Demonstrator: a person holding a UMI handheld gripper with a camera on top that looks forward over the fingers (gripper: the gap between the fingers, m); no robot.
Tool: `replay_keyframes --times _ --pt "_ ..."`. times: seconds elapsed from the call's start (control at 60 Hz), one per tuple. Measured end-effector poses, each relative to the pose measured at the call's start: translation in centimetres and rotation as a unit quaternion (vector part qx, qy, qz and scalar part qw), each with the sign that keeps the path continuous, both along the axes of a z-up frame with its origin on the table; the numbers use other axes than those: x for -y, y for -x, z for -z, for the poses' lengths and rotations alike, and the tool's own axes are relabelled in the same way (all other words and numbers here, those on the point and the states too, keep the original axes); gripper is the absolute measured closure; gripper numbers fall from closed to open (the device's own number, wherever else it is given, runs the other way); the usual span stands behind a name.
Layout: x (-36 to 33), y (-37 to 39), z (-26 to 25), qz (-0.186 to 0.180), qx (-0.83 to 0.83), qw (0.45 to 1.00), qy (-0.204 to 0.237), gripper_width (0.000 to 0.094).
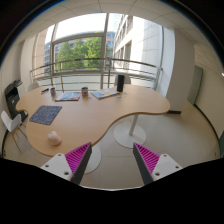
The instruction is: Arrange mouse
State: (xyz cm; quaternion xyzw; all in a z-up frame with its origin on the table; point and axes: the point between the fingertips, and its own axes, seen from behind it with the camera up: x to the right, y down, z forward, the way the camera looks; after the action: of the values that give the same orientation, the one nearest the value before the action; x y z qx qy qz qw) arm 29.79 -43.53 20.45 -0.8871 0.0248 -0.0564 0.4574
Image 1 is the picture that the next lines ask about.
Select red and white mug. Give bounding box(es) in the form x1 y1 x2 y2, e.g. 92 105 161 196
81 86 89 97

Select grey metal cup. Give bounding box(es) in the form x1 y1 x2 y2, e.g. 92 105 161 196
50 87 56 98

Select white chair behind desk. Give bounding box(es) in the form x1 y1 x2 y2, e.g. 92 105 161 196
28 82 39 92

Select small dark object on desk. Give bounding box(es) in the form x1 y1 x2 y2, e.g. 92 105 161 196
41 88 49 94

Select curved wooden desk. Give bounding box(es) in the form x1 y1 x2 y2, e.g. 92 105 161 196
15 83 171 175

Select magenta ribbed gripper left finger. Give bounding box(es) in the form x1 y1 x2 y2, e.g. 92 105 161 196
40 142 93 186

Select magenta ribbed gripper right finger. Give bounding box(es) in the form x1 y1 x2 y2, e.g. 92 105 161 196
132 142 184 186

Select metal balcony railing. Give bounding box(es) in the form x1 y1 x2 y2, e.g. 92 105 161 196
29 57 163 93

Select white chair wooden legs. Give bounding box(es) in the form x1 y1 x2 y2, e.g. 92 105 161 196
1 111 26 146

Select open magazine right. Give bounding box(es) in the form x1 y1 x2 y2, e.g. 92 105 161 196
91 88 118 99

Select dark speckled mouse pad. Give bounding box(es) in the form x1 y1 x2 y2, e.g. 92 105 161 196
29 105 62 125

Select colourful magazine left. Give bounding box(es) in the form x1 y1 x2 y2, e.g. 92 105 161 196
56 92 81 101

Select black cylindrical speaker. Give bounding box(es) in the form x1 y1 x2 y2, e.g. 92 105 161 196
117 75 125 92

